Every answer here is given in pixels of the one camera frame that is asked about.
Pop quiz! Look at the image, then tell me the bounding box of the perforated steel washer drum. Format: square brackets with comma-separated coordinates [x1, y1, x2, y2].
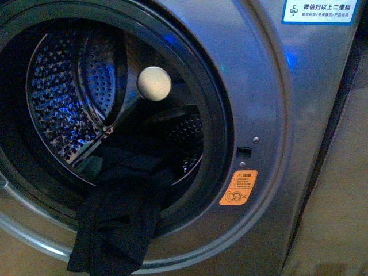
[25, 22, 204, 186]

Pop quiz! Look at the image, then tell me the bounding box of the upper latch screw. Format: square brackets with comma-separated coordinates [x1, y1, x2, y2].
[252, 136, 260, 144]

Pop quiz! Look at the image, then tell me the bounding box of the black garment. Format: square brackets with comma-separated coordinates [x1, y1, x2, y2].
[67, 148, 174, 275]

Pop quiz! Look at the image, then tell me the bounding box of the round cream drum hub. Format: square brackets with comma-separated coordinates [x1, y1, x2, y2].
[137, 66, 172, 102]

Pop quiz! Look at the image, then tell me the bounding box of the black rubber door gasket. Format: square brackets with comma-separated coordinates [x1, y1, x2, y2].
[1, 1, 232, 240]

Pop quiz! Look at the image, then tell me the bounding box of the grey front-load washing machine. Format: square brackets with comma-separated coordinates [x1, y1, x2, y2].
[1, 1, 366, 275]

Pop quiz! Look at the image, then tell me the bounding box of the orange warning sticker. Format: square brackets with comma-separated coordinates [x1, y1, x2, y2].
[219, 170, 258, 206]

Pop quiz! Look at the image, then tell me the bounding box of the blue white energy label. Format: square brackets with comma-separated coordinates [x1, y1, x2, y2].
[282, 0, 359, 25]

